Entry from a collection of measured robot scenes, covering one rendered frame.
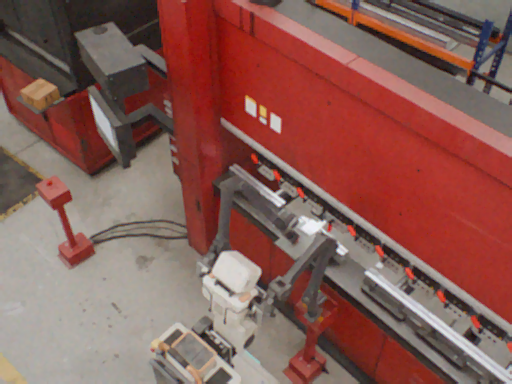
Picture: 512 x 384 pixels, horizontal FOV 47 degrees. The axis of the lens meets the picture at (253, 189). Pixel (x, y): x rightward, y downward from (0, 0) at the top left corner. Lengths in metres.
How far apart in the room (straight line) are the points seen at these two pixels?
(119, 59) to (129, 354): 2.11
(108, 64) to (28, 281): 2.17
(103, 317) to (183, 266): 0.73
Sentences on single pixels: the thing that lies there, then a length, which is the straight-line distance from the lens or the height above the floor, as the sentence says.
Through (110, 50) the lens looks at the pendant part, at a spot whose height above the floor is 1.95.
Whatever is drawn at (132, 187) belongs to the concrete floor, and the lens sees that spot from 5.47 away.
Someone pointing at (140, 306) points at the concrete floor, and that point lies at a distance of 4.67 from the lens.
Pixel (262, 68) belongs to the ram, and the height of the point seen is 1.98.
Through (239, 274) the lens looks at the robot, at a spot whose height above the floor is 1.36.
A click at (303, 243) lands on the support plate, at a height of 1.00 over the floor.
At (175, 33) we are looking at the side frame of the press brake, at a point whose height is 2.06.
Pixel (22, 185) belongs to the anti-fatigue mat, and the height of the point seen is 0.01.
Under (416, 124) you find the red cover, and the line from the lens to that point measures 2.70.
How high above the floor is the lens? 3.88
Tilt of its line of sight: 47 degrees down
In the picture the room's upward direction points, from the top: straight up
